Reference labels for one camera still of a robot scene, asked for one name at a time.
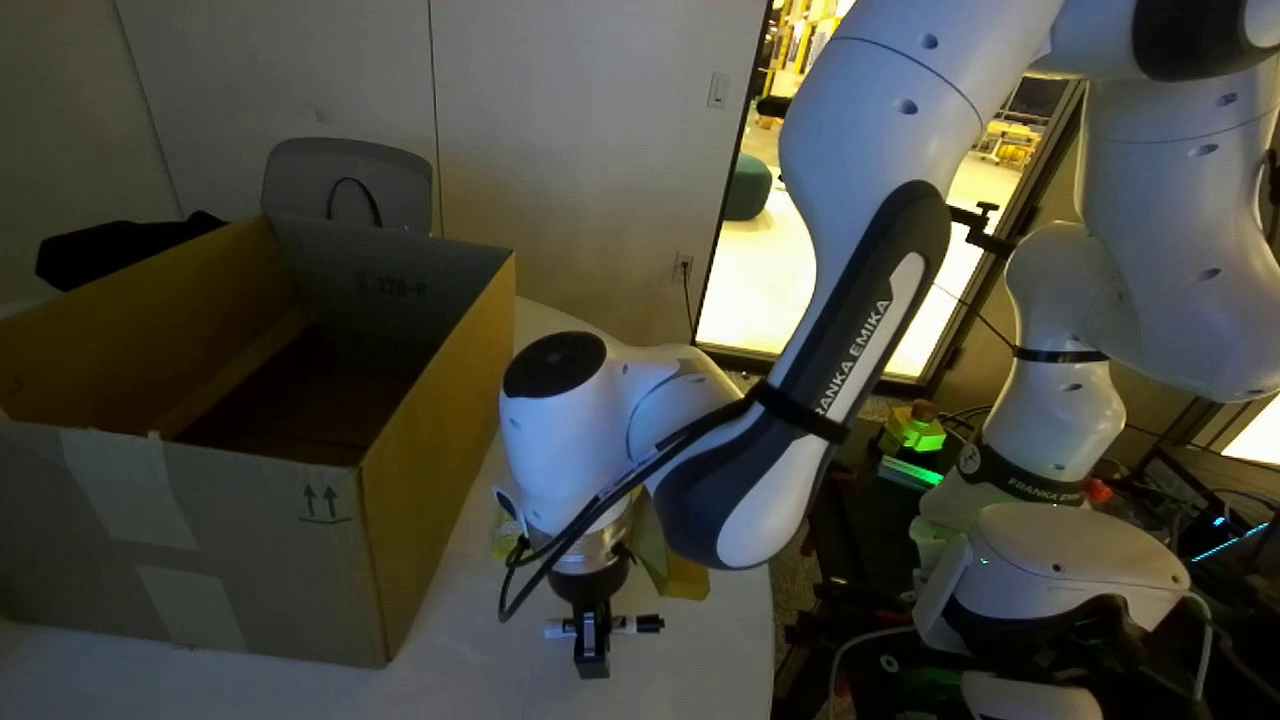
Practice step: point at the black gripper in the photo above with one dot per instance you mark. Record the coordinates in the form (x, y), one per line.
(594, 603)

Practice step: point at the black marker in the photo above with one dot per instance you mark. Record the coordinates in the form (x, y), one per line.
(644, 620)

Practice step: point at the yellow microfiber towel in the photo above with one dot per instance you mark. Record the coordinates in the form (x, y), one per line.
(682, 579)

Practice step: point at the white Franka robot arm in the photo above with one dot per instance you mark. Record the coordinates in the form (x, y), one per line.
(907, 83)

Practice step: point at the open cardboard box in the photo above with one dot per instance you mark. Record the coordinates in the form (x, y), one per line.
(201, 534)

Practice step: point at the green lit electronic device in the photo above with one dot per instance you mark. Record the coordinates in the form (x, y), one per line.
(913, 454)

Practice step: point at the grey chair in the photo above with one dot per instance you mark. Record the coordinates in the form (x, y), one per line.
(344, 172)

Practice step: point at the black cloth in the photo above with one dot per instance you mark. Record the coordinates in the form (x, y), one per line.
(120, 245)

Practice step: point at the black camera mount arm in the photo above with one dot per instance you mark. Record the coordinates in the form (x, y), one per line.
(994, 236)

